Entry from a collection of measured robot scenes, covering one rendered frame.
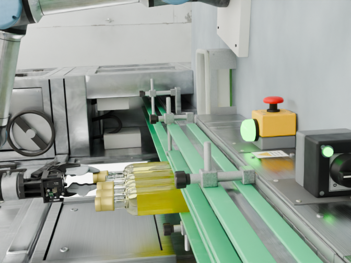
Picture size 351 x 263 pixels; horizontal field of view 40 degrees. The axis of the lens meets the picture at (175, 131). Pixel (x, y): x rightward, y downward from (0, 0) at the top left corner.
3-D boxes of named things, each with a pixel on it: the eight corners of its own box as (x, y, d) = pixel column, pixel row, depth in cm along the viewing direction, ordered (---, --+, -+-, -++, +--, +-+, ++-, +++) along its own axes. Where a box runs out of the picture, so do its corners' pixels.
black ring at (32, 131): (58, 153, 219) (10, 156, 217) (54, 107, 215) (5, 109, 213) (57, 155, 215) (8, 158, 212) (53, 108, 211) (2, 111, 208)
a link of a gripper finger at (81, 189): (100, 201, 131) (65, 199, 130) (100, 192, 137) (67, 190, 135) (101, 190, 130) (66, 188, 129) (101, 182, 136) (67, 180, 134)
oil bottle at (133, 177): (203, 188, 130) (124, 193, 128) (202, 167, 129) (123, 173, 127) (207, 194, 125) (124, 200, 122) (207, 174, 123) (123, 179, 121)
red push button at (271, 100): (260, 112, 97) (260, 95, 97) (279, 111, 98) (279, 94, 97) (266, 115, 93) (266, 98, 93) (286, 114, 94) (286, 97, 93)
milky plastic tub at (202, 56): (222, 116, 160) (197, 117, 159) (221, 47, 155) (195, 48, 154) (235, 125, 143) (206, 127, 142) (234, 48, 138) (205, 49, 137)
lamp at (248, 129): (253, 138, 98) (238, 139, 98) (253, 117, 97) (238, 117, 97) (259, 143, 94) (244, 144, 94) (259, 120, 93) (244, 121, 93)
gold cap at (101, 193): (114, 200, 121) (96, 201, 120) (114, 186, 120) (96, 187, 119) (114, 204, 117) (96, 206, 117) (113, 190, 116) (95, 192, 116)
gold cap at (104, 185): (114, 191, 126) (97, 193, 126) (114, 179, 125) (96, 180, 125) (114, 196, 123) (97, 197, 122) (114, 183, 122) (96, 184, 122)
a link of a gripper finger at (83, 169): (100, 177, 129) (66, 185, 128) (100, 169, 135) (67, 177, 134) (97, 167, 128) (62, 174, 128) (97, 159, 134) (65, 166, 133)
